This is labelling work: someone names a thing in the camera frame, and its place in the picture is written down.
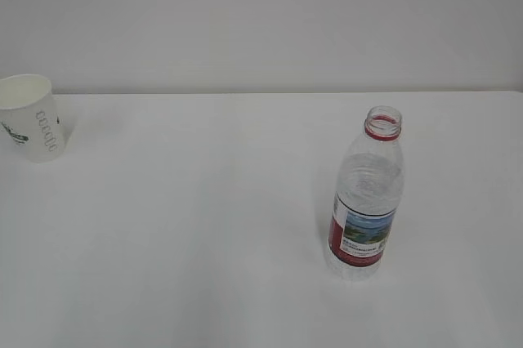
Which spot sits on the white paper cup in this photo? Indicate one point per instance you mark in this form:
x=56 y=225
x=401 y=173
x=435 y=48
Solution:
x=30 y=117

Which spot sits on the clear plastic water bottle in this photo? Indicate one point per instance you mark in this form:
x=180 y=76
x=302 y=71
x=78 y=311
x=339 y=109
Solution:
x=369 y=188

